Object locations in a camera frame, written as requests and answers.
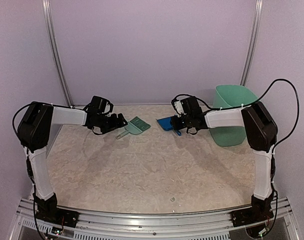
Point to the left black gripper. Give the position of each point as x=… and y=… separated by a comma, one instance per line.
x=115, y=125

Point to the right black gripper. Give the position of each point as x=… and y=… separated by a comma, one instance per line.
x=175, y=125

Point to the blue plastic dustpan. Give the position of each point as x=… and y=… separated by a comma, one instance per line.
x=165, y=124

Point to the green hand brush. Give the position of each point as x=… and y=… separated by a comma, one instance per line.
x=135, y=126

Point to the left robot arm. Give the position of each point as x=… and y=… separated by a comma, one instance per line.
x=33, y=133

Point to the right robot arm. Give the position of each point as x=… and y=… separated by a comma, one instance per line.
x=261, y=132

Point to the green plastic waste bin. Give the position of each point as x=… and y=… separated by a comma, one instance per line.
x=226, y=124

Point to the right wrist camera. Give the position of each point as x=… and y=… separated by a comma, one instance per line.
x=178, y=106

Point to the aluminium front rail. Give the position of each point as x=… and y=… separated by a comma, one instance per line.
x=99, y=225

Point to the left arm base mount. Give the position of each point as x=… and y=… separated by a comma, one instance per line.
x=57, y=216

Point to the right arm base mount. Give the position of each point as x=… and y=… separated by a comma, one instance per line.
x=250, y=215

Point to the left aluminium frame post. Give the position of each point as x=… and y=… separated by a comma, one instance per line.
x=55, y=52

